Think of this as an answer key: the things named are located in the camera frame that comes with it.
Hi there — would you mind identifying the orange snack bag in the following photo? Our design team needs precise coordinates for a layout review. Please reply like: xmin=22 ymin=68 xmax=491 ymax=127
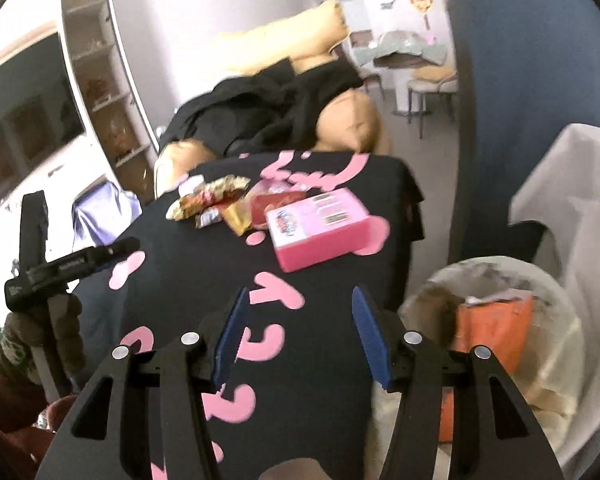
xmin=436 ymin=294 xmax=536 ymax=443

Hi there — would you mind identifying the yellow wafer snack bag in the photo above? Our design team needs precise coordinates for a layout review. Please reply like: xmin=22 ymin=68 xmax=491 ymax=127
xmin=220 ymin=200 xmax=252 ymax=236

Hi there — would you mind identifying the red foil snack wrapper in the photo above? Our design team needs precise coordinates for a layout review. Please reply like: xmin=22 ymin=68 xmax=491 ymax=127
xmin=246 ymin=179 xmax=306 ymax=230

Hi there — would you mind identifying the orange snack wrapper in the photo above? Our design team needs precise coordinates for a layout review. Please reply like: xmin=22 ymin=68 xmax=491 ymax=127
xmin=166 ymin=174 xmax=250 ymax=221

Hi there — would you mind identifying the left gloved hand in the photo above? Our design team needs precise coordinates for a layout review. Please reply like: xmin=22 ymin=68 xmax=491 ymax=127
xmin=0 ymin=294 xmax=85 ymax=386

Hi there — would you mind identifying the purple plastic bag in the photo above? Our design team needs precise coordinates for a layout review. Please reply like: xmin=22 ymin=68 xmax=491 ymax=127
xmin=71 ymin=180 xmax=143 ymax=250

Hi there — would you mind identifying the pink tissue box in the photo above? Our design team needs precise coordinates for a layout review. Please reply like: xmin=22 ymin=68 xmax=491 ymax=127
xmin=266 ymin=188 xmax=370 ymax=273

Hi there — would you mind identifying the small pink white box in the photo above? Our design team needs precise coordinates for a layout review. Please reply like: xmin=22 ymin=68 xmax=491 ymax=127
xmin=178 ymin=174 xmax=206 ymax=197

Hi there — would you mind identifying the white display shelf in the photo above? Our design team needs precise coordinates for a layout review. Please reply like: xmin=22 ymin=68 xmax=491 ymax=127
xmin=58 ymin=0 xmax=158 ymax=205

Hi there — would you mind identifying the tan leather sofa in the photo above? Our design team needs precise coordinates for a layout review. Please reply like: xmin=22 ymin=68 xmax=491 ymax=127
xmin=154 ymin=0 xmax=391 ymax=196

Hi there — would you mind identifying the black clothing on sofa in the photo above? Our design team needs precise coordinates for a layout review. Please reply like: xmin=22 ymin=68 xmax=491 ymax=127
xmin=159 ymin=58 xmax=363 ymax=158

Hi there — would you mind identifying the white cloth on chair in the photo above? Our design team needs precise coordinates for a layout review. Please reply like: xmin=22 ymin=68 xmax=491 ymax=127
xmin=508 ymin=124 xmax=600 ymax=479

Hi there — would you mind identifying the dining chair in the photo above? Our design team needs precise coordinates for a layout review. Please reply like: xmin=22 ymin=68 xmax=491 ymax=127
xmin=406 ymin=65 xmax=458 ymax=139

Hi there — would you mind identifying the blue chair back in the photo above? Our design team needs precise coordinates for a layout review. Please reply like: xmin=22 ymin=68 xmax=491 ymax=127
xmin=448 ymin=0 xmax=600 ymax=262

